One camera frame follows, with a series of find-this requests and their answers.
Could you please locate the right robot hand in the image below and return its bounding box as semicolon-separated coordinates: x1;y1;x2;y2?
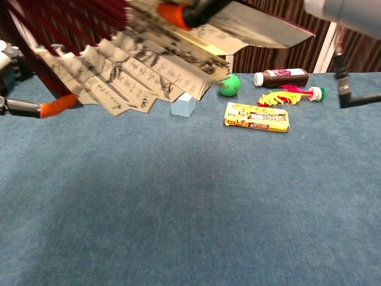
157;0;381;110

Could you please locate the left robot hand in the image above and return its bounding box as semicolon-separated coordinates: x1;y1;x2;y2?
0;40;78;119

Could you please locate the red ribbed paper folding fan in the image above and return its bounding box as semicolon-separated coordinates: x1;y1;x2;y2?
5;0;316;117

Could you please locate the green ball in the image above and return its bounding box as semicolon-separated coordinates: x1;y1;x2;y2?
218;73;241;97

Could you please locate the dark brown curtain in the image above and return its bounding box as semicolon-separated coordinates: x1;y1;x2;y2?
232;0;381;74

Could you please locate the light blue cube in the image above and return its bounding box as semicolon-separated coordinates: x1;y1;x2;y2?
170;92;197;118

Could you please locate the brown bottle with white cap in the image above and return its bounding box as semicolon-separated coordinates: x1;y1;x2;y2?
253;68;310;89

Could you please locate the colourful feather shuttlecock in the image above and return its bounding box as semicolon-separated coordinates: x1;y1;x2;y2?
257;84;327;107

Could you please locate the yellow snack package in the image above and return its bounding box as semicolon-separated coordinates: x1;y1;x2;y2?
223;102;291;133

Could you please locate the teal felt table cover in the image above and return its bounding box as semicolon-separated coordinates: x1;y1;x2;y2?
0;72;381;286

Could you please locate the white screen frame post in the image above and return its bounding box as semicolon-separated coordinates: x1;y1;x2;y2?
313;22;340;74
224;54;235;74

